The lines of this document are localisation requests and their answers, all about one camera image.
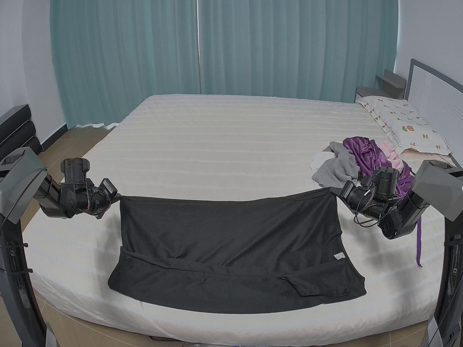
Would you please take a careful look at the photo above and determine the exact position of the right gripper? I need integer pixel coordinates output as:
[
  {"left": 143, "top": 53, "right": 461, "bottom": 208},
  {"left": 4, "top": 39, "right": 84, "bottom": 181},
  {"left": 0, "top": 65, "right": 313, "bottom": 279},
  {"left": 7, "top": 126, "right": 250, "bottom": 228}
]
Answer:
[{"left": 338, "top": 180, "right": 384, "bottom": 217}]

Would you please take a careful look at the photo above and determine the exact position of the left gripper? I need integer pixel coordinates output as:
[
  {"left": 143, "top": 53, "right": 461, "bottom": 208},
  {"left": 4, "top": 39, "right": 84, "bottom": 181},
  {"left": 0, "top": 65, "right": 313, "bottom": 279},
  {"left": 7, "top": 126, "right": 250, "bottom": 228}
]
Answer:
[{"left": 84, "top": 178, "right": 119, "bottom": 220}]

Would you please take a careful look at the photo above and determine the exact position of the black T-shirt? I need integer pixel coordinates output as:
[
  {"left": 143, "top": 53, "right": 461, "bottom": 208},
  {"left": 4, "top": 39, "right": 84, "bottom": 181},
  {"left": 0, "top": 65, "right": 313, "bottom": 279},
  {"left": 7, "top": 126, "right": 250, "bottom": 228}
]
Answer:
[{"left": 108, "top": 187, "right": 367, "bottom": 303}]

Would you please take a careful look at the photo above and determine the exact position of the bed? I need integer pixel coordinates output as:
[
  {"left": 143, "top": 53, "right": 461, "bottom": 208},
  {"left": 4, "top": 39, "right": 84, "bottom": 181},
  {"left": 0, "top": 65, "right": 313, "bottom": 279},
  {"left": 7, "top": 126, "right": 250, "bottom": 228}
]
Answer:
[{"left": 22, "top": 58, "right": 463, "bottom": 340}]

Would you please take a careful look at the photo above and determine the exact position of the grey knit garment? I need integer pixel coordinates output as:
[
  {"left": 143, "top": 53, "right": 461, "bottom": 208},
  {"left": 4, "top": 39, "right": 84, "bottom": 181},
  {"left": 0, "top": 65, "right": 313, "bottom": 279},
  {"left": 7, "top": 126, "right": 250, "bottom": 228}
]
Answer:
[{"left": 312, "top": 142, "right": 360, "bottom": 188}]

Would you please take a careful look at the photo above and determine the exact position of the purple satin garment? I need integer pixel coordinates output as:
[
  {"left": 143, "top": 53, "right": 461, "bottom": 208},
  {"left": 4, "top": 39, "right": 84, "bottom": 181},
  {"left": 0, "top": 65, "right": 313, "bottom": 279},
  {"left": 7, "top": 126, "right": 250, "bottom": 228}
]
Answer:
[{"left": 343, "top": 136, "right": 424, "bottom": 268}]

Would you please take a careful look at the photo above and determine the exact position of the white garment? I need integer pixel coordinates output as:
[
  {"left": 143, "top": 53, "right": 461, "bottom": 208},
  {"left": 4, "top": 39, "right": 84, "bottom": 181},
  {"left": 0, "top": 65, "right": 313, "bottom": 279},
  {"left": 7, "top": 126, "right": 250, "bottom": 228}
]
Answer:
[{"left": 311, "top": 151, "right": 335, "bottom": 174}]

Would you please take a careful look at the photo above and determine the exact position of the pink garment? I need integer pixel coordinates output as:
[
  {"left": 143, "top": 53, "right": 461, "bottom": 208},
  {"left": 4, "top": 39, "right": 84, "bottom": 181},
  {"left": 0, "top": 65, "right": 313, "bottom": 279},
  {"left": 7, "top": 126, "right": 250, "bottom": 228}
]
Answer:
[{"left": 380, "top": 140, "right": 404, "bottom": 171}]

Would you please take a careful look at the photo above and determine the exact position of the white printed pillow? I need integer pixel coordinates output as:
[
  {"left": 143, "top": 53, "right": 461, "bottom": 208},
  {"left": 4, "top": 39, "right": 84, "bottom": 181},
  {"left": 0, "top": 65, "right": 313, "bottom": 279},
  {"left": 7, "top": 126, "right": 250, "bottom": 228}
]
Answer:
[{"left": 356, "top": 95, "right": 453, "bottom": 156}]

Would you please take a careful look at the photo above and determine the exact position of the black chest of drawers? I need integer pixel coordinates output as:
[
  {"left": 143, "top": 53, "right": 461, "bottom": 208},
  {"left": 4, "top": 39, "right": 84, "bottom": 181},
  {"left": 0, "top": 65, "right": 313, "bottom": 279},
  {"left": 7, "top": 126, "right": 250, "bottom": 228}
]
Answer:
[{"left": 0, "top": 104, "right": 42, "bottom": 158}]

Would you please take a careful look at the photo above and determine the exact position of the grey bedside table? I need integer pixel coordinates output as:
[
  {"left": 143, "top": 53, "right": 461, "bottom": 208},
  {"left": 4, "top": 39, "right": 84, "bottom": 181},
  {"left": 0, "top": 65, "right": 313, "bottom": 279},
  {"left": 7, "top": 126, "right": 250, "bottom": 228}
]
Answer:
[{"left": 355, "top": 69, "right": 406, "bottom": 103}]

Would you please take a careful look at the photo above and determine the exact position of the blue-green curtain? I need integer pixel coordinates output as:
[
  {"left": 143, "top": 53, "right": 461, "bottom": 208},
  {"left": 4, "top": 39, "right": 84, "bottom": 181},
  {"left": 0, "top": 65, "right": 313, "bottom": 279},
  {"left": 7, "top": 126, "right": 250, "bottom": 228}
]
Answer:
[
  {"left": 198, "top": 0, "right": 398, "bottom": 103},
  {"left": 49, "top": 0, "right": 201, "bottom": 129}
]

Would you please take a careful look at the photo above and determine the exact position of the black cable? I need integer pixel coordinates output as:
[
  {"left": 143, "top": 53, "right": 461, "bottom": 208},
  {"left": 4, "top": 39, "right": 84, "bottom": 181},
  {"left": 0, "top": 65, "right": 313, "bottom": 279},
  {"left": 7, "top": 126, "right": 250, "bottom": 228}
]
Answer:
[{"left": 353, "top": 210, "right": 380, "bottom": 227}]

